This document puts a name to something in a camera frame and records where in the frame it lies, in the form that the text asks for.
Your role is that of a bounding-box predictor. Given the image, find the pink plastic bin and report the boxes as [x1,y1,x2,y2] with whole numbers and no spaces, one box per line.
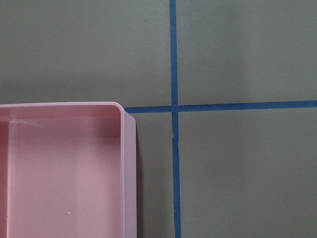
[0,102,137,238]

